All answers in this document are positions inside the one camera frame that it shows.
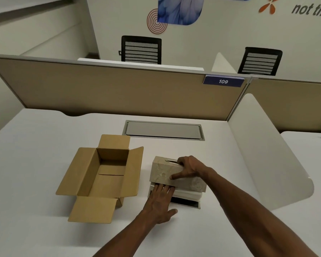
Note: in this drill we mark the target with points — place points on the blue number sign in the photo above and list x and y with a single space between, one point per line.
223 81

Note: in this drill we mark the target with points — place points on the brown cardboard box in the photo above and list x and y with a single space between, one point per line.
109 179

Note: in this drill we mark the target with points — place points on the person's left forearm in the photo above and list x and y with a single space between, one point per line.
125 240

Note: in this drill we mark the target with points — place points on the black mesh office chair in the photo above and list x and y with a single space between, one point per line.
141 50
259 61

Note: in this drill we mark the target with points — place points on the small white desk divider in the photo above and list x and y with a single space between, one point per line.
222 65

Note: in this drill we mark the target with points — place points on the short beige partition panel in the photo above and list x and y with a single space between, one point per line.
297 104

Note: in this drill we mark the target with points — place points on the person's right forearm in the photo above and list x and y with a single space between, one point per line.
256 211

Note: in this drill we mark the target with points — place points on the white tissue stack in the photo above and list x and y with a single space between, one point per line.
188 195

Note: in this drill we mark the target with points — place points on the large white side divider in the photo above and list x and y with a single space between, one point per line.
270 157

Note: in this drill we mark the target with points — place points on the long beige partition panel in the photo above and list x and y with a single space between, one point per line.
109 90

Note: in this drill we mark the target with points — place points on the person's left hand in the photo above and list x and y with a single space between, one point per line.
159 206

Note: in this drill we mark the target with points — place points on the person's right hand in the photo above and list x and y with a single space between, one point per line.
192 167

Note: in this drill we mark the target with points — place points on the beige patterned tissue box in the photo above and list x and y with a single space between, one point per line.
163 171

